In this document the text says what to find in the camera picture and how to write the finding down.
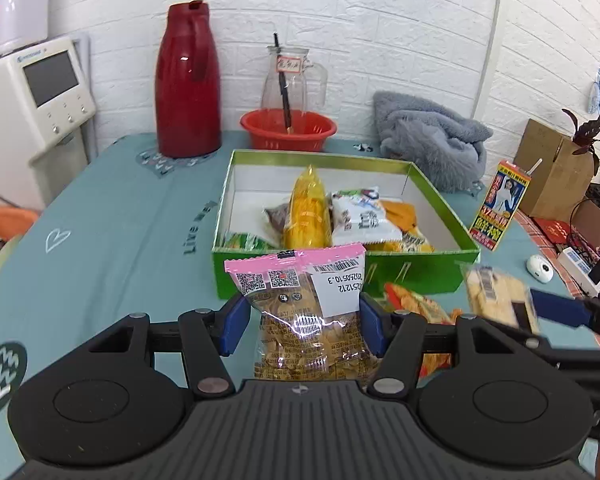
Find red orange chip bag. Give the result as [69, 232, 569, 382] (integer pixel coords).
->
[382, 280, 464, 378]

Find pink-topped brown snack bag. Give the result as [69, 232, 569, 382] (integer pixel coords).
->
[224, 243, 377, 382]

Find clear bag of cakes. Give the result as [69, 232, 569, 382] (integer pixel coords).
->
[463, 264, 541, 334]

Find yellow green-pea snack bag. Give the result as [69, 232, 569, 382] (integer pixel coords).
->
[221, 232, 278, 252]

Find white power strip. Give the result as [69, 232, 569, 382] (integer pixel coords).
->
[557, 247, 600, 297]

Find white small round device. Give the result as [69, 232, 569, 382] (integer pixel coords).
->
[526, 255, 554, 284]

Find red envelope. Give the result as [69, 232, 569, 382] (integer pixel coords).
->
[533, 218, 570, 245]

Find red plaid cloth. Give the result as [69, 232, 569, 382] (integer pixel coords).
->
[514, 208, 600, 351]

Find teal patterned tablecloth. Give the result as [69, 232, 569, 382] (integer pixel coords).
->
[0, 130, 600, 480]

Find orange flat snack packet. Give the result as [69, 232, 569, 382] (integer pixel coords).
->
[381, 200, 420, 237]

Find white snack bag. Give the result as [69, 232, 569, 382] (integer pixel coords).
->
[330, 186, 402, 246]

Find brown cardboard box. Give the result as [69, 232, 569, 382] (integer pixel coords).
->
[514, 119, 594, 222]

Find yellow corn snack bag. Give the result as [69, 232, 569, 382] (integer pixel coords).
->
[283, 166, 332, 249]

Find green cardboard box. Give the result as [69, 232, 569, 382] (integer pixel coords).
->
[212, 150, 480, 299]

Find yellow red printed carton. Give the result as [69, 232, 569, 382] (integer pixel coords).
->
[469, 160, 531, 252]

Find dark red plant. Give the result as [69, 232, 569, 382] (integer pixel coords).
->
[562, 108, 600, 174]

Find grey fluffy blanket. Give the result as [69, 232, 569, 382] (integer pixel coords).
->
[374, 91, 493, 194]

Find red plastic basket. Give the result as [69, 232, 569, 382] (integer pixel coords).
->
[240, 108, 337, 152]

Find orange plastic basin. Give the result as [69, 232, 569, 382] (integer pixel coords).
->
[0, 206, 40, 240]

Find red thermos jug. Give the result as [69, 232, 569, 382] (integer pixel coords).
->
[155, 0, 222, 158]

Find black chopsticks in pitcher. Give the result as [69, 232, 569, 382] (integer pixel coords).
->
[273, 32, 294, 133]

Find white machine with screen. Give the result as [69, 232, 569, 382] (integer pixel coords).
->
[0, 37, 96, 210]

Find clear glass pitcher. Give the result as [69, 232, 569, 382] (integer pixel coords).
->
[260, 46, 328, 113]

